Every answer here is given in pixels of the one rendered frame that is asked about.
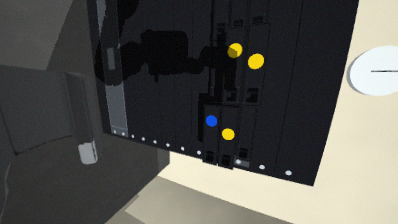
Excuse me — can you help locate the black server rack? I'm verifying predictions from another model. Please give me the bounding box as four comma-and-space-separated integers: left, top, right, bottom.
87, 0, 359, 187

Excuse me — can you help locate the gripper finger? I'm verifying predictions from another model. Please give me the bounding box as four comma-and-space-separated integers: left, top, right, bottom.
0, 64, 104, 216

